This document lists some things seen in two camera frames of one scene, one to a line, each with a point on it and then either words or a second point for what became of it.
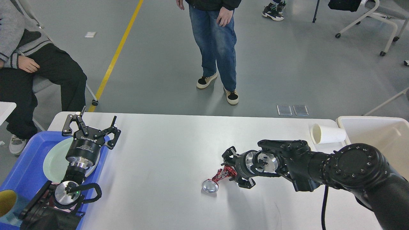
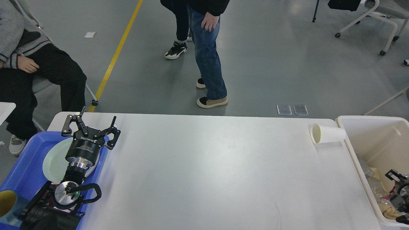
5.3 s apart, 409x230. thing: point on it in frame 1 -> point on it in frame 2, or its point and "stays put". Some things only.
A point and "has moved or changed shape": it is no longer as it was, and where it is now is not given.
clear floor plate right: x=301 y=110 stays put
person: x=274 y=10 -> x=180 y=8
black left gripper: x=82 y=151 stays put
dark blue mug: x=8 y=198 stays put
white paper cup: x=321 y=134 stays put
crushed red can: x=211 y=185 has moved or changed shape
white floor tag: x=90 y=34 stays put
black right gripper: x=243 y=164 -> x=400 y=198
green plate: x=55 y=164 stays put
